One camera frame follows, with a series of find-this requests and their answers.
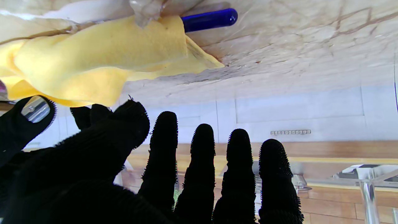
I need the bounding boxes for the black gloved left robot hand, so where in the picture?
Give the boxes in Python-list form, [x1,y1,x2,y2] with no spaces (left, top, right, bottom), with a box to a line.
[0,95,305,224]

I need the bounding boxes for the yellow microfibre cloth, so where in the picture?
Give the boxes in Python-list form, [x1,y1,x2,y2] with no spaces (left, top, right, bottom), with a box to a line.
[0,15,225,108]

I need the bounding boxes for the blue glass rod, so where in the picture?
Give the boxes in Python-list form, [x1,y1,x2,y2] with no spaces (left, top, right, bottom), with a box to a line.
[181,8,238,33]

